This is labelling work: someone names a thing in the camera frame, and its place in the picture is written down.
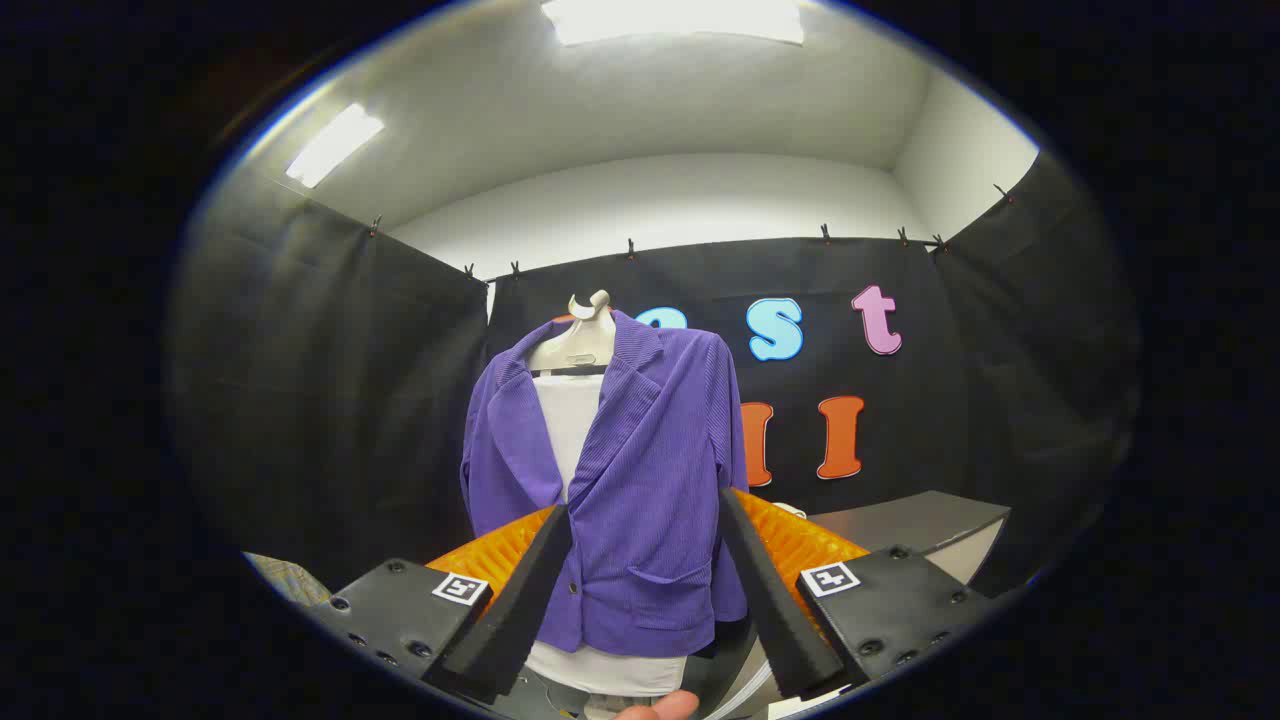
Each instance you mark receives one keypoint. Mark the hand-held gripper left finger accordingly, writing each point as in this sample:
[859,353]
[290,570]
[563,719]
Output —
[520,610]

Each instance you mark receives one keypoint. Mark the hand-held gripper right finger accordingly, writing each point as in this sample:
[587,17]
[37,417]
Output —
[775,610]

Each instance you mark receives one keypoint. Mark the purple jacket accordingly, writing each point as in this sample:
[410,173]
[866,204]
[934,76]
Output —
[650,470]

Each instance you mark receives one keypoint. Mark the white clothes hanger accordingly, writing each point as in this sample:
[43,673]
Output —
[580,340]

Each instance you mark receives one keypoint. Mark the grey top white cabinet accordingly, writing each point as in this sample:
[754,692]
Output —
[920,520]

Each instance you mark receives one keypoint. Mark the row of black clips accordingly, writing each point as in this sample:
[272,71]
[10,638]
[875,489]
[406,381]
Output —
[631,247]

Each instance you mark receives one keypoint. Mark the narrow ceiling light panel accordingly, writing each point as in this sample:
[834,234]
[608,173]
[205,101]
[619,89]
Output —
[335,145]

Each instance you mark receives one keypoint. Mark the large ceiling light panel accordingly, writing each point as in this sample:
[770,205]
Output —
[680,20]

